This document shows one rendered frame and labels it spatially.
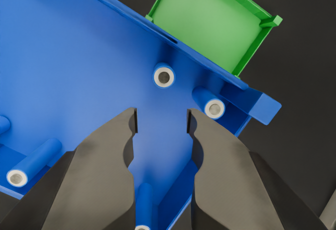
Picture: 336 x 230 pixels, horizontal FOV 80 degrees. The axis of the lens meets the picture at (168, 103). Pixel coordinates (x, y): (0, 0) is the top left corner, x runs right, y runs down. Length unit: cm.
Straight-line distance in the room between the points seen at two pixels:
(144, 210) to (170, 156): 6
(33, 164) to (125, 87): 11
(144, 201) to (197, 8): 53
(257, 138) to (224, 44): 34
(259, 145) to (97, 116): 62
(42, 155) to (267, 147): 69
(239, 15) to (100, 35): 50
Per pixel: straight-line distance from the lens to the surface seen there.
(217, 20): 65
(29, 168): 22
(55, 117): 26
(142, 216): 23
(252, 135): 75
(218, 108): 17
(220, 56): 65
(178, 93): 23
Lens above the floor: 62
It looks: 76 degrees down
